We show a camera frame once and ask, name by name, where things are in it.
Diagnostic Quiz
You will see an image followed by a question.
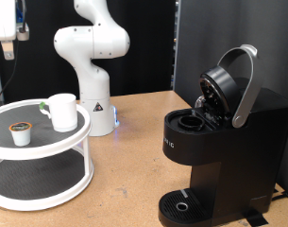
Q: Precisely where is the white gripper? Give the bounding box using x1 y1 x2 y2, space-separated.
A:
0 0 17 61

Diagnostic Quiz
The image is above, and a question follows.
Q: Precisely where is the white mug green-marked handle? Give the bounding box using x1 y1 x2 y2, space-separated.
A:
39 93 78 133

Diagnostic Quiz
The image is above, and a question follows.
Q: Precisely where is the orange-rimmed coffee pod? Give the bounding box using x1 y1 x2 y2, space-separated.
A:
8 121 33 148

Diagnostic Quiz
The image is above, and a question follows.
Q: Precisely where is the black Keurig coffee machine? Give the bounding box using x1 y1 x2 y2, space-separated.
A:
158 44 288 227

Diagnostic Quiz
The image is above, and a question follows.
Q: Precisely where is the white two-tier turntable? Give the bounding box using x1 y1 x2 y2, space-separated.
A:
0 98 94 212

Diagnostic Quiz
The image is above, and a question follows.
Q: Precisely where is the black backdrop curtain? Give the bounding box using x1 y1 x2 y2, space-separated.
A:
0 0 177 105

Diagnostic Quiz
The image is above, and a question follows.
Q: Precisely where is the dark grey partition panel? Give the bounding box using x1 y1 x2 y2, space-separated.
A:
173 0 288 202

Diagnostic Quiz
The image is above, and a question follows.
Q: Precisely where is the black tape strip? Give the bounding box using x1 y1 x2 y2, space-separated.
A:
243 209 270 227

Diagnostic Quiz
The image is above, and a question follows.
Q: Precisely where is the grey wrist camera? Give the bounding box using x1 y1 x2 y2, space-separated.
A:
16 23 30 42

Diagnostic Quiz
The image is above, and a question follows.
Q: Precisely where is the thin black dangling cable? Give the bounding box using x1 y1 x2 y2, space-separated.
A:
0 40 19 107

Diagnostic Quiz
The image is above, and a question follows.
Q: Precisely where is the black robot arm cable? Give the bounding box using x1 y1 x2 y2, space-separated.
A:
21 0 27 32

